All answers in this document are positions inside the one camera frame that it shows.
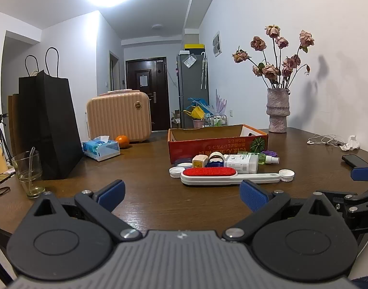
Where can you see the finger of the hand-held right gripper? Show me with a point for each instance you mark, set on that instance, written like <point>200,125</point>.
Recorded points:
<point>364,173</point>
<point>337,196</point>

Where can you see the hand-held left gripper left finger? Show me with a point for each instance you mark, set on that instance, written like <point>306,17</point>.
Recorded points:
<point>113,193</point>

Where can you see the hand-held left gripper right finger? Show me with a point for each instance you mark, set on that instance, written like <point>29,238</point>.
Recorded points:
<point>253,196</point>

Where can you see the purple scalloped lid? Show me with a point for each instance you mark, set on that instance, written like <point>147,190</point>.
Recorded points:
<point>268,153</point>

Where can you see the red and white lint brush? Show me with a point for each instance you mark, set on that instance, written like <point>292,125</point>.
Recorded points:
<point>209,174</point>

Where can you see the white tape roll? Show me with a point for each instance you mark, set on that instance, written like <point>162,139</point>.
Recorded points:
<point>216,156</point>

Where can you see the small yellow and white box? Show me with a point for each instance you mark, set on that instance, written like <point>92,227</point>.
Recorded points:
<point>199,161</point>

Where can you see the red cardboard box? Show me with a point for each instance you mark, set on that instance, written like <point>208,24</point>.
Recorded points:
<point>208,147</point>

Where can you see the black phone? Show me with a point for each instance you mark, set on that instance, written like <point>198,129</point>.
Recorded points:
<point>355,160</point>

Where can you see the crumpled white tissue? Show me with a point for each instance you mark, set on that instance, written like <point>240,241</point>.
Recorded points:
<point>351,144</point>

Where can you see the green spray bottle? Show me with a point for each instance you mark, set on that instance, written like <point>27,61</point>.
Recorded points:
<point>262,158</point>

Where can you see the white bottle cap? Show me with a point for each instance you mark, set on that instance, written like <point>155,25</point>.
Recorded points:
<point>287,175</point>
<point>175,172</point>

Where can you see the blue tissue pack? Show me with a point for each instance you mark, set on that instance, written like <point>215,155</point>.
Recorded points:
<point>101,150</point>

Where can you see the dark blue lid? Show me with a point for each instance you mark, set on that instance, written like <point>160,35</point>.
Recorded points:
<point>214,164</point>

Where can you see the orange fruit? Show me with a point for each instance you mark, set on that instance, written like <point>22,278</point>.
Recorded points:
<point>122,141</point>

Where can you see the blue clothing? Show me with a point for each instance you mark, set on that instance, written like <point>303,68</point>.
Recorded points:
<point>366,283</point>

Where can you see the translucent blue lid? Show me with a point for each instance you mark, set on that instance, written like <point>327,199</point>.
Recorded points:
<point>183,165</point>

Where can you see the pink ribbed suitcase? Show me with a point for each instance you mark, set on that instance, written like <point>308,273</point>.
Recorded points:
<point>117,114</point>

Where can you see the clear drinking glass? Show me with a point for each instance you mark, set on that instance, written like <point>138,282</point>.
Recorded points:
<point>29,171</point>

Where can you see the pink textured vase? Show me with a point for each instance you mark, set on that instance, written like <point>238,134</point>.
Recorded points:
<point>277,111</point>

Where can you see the glass straw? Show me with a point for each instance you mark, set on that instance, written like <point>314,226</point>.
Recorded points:
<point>31,156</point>

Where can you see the pink bucket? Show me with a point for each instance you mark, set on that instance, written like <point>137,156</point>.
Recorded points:
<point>198,123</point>

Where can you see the small open cardboard carton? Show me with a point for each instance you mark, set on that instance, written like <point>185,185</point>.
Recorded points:
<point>175,120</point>

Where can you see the dark brown entrance door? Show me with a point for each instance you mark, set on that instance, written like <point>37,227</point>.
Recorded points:
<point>146,102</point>

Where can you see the pale purple decorative branches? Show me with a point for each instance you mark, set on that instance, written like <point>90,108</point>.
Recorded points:
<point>220,104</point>

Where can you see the yellow watering can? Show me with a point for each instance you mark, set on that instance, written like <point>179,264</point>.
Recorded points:
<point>197,113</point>

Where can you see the blue plastic toy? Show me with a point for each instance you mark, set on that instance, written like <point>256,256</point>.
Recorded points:
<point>199,101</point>

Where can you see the white paper notice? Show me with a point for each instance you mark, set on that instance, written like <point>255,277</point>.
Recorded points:
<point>143,80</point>

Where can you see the interior room door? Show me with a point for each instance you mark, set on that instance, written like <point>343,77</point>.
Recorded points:
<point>114,72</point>

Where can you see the dried pink roses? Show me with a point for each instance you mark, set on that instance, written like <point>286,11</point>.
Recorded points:
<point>272,70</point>

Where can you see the grey refrigerator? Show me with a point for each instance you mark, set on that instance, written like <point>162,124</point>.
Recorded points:
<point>190,84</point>

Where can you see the white folded umbrella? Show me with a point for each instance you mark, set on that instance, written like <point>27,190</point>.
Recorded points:
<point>206,69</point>
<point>202,69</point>

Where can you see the clear plastic pouch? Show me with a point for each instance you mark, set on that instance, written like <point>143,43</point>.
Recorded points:
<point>190,61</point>

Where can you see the yellow and black box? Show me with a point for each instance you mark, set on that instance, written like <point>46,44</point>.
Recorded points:
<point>194,47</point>

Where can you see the small ceiling fixture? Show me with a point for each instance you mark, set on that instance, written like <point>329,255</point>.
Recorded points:
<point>157,26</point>

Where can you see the black camera tripod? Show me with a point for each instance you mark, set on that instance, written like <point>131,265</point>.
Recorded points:
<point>2,135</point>

